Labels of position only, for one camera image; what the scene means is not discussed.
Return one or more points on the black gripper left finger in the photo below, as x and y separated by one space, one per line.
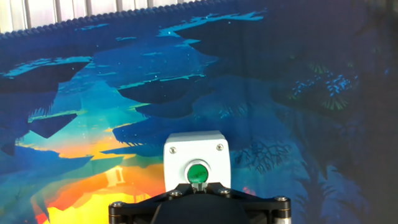
133 207

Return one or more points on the white box with green button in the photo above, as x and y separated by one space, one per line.
196 149

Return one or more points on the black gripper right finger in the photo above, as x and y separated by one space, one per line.
264 205

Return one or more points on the colourful landscape print cloth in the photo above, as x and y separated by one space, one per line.
124 93

